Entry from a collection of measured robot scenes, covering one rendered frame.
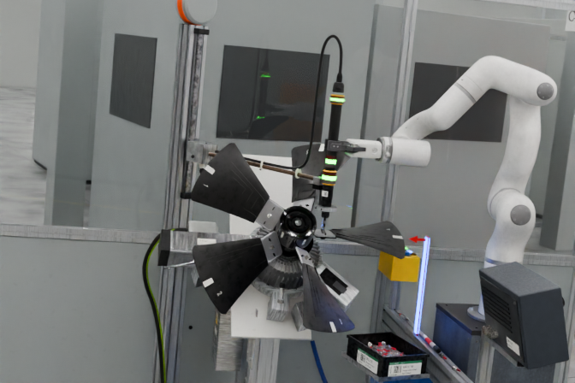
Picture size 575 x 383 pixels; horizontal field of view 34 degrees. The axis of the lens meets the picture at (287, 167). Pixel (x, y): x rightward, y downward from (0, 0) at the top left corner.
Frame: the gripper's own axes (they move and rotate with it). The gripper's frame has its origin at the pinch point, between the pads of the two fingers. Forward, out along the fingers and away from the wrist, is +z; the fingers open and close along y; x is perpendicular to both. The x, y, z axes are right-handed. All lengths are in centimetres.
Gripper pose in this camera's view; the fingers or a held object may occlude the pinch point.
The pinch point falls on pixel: (332, 144)
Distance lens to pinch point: 295.9
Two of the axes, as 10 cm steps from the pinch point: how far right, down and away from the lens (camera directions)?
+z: -9.8, -0.9, -2.0
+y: -1.8, -1.5, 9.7
